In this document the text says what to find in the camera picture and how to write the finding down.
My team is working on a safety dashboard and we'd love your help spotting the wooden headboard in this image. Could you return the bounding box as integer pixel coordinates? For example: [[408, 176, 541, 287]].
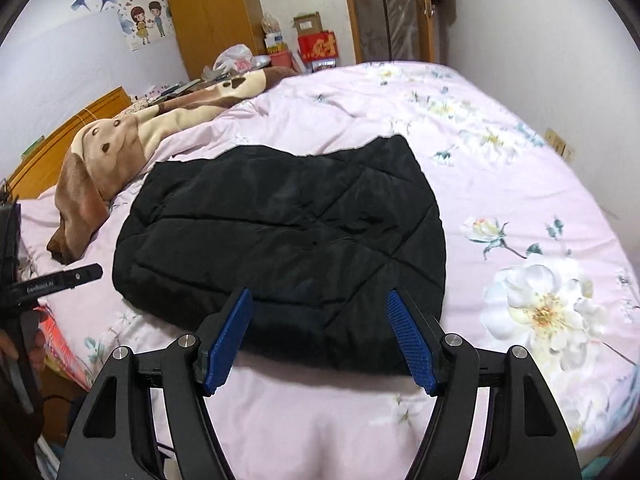
[[5, 86, 133, 201]]

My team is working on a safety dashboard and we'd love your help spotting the red patterned bed sheet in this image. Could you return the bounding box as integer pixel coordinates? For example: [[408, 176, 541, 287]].
[[37, 305, 93, 391]]

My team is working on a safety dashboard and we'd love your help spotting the cardboard box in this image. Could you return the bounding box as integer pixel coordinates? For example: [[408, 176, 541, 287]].
[[292, 11, 323, 37]]

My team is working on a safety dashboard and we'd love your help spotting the pink floral quilt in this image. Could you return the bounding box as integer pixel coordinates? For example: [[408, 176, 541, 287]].
[[17, 61, 640, 480]]

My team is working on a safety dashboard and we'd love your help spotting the blue flower wall sticker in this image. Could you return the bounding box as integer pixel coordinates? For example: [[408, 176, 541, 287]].
[[70, 0, 121, 13]]

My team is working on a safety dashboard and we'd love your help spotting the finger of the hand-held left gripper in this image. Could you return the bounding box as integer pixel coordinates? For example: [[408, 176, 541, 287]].
[[0, 263, 103, 307]]

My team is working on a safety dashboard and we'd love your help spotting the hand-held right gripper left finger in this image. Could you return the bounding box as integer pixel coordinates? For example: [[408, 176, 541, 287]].
[[56, 287, 253, 480]]

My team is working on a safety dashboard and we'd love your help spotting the wooden wardrobe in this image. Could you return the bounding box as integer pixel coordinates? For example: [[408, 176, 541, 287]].
[[162, 0, 266, 81]]

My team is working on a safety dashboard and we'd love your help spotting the cartoon wall poster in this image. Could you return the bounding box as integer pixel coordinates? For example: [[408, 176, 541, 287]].
[[117, 0, 176, 52]]

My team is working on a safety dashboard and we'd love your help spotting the brown dog-print blanket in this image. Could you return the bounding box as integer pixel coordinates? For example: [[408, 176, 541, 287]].
[[46, 67, 298, 265]]

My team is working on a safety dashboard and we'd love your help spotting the wooden door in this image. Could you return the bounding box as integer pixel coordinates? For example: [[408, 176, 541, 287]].
[[340, 0, 436, 66]]

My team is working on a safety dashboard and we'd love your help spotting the white plastic bag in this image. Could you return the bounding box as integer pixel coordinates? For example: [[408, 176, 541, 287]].
[[213, 44, 255, 72]]

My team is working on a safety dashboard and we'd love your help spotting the red box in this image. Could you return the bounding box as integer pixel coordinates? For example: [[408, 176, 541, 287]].
[[297, 31, 341, 61]]

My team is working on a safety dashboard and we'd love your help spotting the wall socket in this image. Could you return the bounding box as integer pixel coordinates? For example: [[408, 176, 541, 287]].
[[544, 127, 576, 163]]

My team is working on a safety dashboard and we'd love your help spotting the person's left hand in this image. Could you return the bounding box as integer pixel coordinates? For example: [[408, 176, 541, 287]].
[[27, 329, 47, 373]]

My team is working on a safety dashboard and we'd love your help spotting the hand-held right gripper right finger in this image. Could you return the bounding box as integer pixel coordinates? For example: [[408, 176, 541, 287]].
[[386, 287, 583, 480]]

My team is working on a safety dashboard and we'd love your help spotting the black padded jacket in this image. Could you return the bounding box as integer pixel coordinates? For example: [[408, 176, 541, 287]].
[[113, 134, 447, 376]]

